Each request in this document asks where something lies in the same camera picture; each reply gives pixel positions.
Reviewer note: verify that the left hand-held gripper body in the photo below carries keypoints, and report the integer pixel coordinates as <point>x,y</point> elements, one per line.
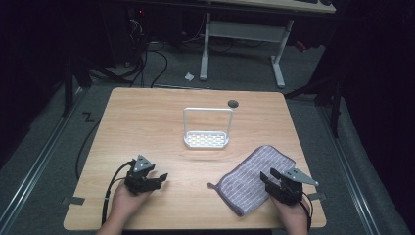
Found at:
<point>138,182</point>

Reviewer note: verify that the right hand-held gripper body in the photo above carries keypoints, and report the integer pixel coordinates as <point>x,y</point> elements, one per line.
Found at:
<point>288,189</point>

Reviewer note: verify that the purple striped towel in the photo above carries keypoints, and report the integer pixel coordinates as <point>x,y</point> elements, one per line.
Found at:
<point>246,182</point>

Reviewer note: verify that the person's left hand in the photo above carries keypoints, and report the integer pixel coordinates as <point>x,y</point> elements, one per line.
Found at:
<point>125,204</point>

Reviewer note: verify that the person's right hand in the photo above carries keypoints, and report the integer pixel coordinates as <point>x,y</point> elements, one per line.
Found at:
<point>291,217</point>

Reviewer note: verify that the grey tape strip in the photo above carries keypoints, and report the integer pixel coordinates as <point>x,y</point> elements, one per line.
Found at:
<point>317,196</point>
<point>74,200</point>

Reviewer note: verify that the white towel rack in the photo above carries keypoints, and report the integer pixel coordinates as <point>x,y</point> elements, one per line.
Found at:
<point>205,138</point>

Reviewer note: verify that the black metal stand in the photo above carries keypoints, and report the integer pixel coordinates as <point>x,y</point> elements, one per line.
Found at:
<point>70,84</point>
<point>329,94</point>

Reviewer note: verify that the white paper scrap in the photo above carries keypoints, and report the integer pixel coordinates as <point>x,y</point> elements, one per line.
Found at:
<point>189,76</point>

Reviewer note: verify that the white-legged desk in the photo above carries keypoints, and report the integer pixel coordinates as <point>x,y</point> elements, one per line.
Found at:
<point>244,31</point>

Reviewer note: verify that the metal floor rail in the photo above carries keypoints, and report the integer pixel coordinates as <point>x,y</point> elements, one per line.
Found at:
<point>347,169</point>
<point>36,166</point>

